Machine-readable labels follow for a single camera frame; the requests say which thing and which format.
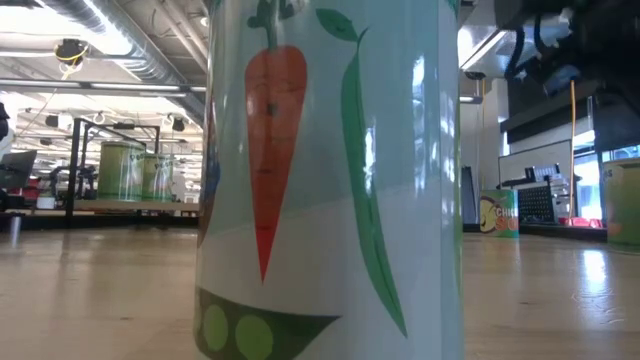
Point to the white vegetable print can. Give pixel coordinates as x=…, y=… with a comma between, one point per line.
x=330, y=210

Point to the green pears can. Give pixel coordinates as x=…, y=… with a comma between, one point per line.
x=159, y=180

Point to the green chicken soup can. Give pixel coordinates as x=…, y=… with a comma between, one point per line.
x=500, y=215

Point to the green vegetable can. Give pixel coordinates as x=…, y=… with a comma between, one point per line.
x=120, y=172

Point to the green labelled can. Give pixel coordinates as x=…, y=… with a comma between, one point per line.
x=624, y=210

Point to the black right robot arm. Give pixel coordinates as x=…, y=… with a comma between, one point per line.
x=605, y=35

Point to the dark grey curtain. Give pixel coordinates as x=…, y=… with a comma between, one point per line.
x=468, y=195

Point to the white board panel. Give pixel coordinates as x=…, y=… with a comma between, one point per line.
x=535, y=157

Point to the black pegboard rack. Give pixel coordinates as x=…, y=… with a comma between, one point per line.
x=537, y=202

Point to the long ceiling light bar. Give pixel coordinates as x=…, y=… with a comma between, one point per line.
x=100, y=86

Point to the red bin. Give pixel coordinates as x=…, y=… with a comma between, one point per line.
x=580, y=222

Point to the ceiling security camera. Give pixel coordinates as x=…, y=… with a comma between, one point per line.
x=475, y=75

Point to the square metal ventilation duct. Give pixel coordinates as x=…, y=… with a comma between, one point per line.
x=480, y=50

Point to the silver spiral ceiling duct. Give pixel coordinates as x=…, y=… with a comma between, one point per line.
x=150, y=55

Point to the silver metal post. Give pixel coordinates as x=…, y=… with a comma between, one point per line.
x=15, y=230

